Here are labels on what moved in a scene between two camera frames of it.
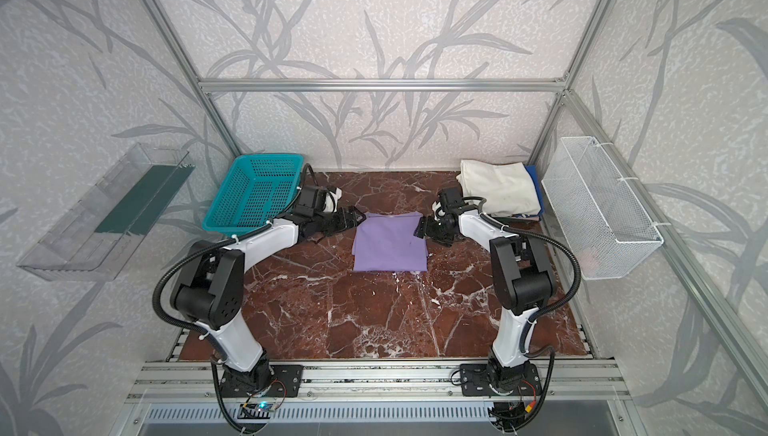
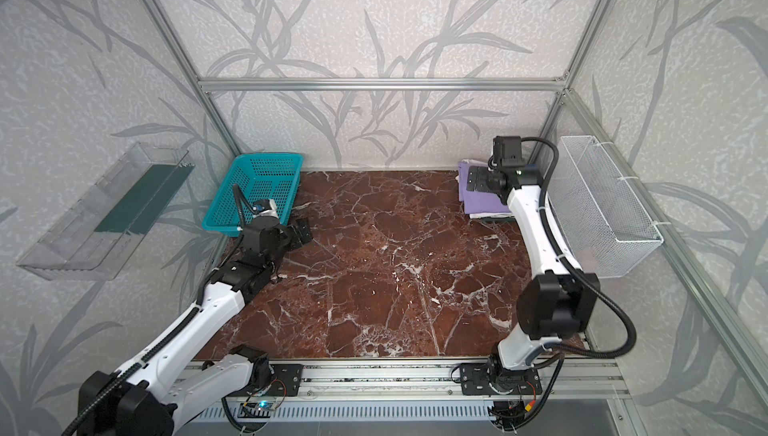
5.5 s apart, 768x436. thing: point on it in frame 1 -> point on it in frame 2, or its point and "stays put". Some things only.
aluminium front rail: x=374 y=382 stays put
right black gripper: x=439 y=229 -> x=492 y=179
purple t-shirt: x=386 y=241 -> x=477 y=201
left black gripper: x=335 y=221 -> x=301 y=232
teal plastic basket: x=259 y=189 stays put
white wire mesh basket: x=596 y=210 stays put
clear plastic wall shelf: x=97 y=237 stays put
